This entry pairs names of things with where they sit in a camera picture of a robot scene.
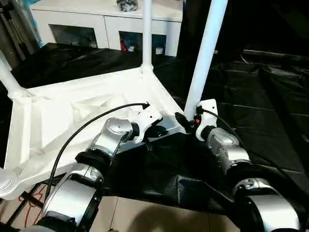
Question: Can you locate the black folding stand frame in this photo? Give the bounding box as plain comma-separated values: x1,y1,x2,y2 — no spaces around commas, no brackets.
0,183,49,229

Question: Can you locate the white sideboard cabinet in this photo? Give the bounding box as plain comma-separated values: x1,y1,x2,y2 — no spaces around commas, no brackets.
30,0,184,58

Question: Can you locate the red floor cable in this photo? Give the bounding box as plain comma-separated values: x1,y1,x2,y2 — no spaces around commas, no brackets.
19,185,46,228

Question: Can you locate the black backdrop cloth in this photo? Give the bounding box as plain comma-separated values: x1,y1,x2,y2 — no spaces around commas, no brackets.
178,0,309,55

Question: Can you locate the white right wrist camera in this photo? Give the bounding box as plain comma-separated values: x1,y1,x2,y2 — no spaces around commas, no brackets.
195,98,218,141

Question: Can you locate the clear bag of dark parts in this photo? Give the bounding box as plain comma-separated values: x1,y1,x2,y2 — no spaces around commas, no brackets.
116,0,141,12

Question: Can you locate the grey tripod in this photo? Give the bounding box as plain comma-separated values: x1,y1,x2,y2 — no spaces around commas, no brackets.
0,0,37,61

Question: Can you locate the blue printed panel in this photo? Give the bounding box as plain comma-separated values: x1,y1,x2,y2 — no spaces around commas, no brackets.
28,0,43,47

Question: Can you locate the black plastic mat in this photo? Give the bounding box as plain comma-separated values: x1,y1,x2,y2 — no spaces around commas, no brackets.
0,41,309,228

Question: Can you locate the white plastic table top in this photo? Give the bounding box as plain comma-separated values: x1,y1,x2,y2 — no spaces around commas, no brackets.
0,66,191,201

